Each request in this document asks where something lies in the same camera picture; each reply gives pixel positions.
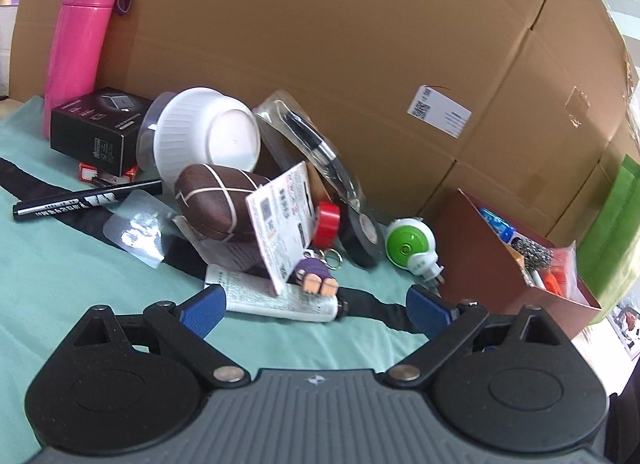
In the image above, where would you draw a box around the black electrical tape roll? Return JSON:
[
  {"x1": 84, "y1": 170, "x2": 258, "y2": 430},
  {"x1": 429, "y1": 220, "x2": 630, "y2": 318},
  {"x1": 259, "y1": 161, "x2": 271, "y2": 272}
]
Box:
[{"x1": 338, "y1": 205, "x2": 385, "y2": 269}]

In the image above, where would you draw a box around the red item in plastic bag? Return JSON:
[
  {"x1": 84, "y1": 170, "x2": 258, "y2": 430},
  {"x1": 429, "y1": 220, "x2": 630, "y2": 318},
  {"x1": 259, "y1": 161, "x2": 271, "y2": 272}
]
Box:
[{"x1": 539, "y1": 243, "x2": 582, "y2": 301}]

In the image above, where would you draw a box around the white cream tube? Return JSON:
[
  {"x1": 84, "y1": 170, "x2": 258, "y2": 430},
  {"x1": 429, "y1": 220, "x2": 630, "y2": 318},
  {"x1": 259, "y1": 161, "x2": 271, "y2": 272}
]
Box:
[{"x1": 205, "y1": 265, "x2": 341, "y2": 323}]

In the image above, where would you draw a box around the red storage box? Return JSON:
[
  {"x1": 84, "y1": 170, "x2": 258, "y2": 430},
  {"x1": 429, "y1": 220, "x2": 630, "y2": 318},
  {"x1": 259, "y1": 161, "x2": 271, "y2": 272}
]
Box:
[{"x1": 425, "y1": 189, "x2": 601, "y2": 338}]

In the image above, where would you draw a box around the large cardboard box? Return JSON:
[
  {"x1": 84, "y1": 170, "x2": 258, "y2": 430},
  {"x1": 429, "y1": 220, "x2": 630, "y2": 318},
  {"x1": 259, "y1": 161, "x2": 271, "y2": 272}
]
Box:
[{"x1": 8, "y1": 0, "x2": 640, "y2": 249}]

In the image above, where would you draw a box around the black marker pen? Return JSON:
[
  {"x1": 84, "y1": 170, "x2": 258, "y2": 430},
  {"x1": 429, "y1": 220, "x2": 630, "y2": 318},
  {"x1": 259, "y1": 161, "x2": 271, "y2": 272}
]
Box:
[{"x1": 12, "y1": 180, "x2": 163, "y2": 222}]

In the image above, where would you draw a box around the black product box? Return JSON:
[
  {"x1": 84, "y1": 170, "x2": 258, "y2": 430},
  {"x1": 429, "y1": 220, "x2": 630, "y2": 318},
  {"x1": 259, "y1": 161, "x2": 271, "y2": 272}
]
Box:
[{"x1": 50, "y1": 88, "x2": 152, "y2": 176}]

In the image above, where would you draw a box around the purple figure keychain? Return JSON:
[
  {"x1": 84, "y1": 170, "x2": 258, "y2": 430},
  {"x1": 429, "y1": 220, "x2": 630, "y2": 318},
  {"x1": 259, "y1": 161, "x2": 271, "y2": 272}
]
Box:
[{"x1": 294, "y1": 248, "x2": 344, "y2": 297}]

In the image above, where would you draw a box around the brown toy football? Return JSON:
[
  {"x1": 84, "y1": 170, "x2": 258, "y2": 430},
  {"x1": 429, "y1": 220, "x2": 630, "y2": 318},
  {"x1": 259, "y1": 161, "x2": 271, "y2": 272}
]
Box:
[{"x1": 175, "y1": 164, "x2": 270, "y2": 244}]

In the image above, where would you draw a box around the blue tissue pack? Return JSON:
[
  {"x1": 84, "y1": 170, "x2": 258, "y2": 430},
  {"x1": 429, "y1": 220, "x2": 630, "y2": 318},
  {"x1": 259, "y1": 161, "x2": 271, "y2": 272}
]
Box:
[{"x1": 480, "y1": 208, "x2": 516, "y2": 244}]

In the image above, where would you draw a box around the pink thermos bottle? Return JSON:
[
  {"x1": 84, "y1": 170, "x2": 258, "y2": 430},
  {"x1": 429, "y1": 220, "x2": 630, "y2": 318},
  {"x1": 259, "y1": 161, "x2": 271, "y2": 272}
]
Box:
[{"x1": 42, "y1": 0, "x2": 132, "y2": 138}]

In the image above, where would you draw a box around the black strap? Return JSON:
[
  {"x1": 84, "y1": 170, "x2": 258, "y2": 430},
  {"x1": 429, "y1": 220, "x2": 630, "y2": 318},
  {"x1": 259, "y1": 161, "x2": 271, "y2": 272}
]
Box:
[{"x1": 0, "y1": 157, "x2": 432, "y2": 335}]

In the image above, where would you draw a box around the white shipping label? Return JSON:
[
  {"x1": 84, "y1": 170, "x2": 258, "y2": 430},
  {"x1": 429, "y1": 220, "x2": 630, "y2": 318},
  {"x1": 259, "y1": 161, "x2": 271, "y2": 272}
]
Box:
[{"x1": 407, "y1": 84, "x2": 472, "y2": 139}]

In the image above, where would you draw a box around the green nonwoven bag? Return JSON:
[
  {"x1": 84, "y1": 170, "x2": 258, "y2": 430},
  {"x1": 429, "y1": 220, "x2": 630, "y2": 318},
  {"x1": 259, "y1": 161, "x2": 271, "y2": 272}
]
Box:
[{"x1": 577, "y1": 155, "x2": 640, "y2": 323}]

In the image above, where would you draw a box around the clear adhesive hook pad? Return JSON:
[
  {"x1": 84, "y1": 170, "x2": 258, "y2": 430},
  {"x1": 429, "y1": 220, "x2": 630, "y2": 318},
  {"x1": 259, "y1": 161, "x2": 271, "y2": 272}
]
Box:
[{"x1": 103, "y1": 190, "x2": 179, "y2": 269}]

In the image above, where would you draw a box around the teal cloth mat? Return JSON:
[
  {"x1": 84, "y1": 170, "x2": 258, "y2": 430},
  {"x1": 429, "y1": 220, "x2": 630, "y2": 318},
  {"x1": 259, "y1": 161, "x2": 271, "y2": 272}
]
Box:
[{"x1": 0, "y1": 94, "x2": 442, "y2": 464}]

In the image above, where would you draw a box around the red bottle cap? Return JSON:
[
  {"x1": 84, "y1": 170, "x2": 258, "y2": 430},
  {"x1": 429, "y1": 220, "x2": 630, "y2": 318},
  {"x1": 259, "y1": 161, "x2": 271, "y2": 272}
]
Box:
[{"x1": 311, "y1": 202, "x2": 341, "y2": 249}]

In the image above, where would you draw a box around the steel wool scrubber ball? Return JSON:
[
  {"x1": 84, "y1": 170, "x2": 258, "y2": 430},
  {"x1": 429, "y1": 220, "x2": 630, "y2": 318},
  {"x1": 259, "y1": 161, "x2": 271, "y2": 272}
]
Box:
[{"x1": 510, "y1": 236, "x2": 553, "y2": 275}]

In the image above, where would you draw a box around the white plastic bowl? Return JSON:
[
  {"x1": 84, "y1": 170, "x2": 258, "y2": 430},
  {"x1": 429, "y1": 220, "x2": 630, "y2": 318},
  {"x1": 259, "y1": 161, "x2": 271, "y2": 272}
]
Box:
[{"x1": 136, "y1": 86, "x2": 262, "y2": 187}]

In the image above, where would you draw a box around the small red stapler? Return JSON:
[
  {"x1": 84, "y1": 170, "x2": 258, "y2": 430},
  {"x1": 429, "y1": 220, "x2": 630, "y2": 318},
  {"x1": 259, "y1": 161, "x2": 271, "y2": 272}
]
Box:
[{"x1": 78, "y1": 163, "x2": 139, "y2": 187}]

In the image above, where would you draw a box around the white product card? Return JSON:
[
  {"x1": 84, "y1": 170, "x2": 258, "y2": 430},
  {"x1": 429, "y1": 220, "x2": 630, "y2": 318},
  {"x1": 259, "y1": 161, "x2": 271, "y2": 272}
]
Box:
[{"x1": 245, "y1": 161, "x2": 314, "y2": 296}]

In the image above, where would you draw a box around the green white plug device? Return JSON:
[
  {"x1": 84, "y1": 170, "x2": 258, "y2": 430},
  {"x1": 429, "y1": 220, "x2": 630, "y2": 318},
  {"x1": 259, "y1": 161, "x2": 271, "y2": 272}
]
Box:
[{"x1": 385, "y1": 218, "x2": 444, "y2": 288}]

